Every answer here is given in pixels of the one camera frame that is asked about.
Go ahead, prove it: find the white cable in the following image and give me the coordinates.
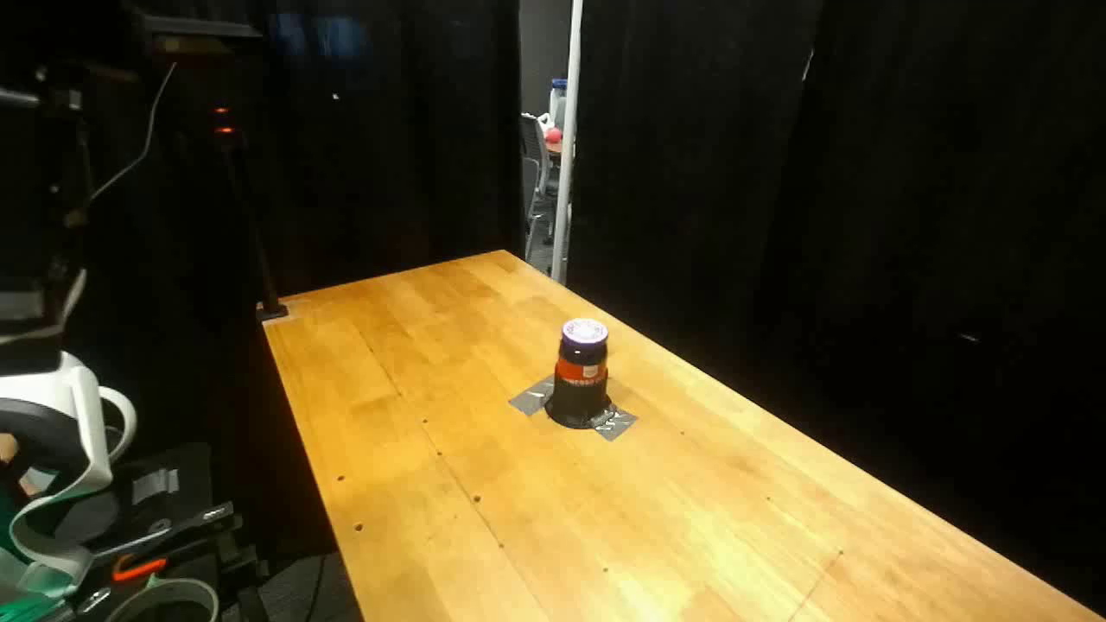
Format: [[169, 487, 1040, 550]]
[[87, 60, 183, 208]]

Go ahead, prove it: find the white vertical pole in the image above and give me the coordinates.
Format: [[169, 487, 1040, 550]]
[[553, 0, 584, 284]]

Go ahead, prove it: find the dark jar with white lid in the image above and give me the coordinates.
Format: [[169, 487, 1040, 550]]
[[546, 319, 609, 429]]

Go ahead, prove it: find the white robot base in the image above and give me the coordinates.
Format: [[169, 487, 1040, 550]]
[[0, 357, 138, 497]]

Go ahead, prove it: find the orange handled tool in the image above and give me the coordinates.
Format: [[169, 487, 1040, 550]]
[[110, 556, 169, 584]]

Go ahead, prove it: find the black tripod stand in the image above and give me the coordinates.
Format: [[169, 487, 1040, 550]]
[[132, 8, 285, 321]]

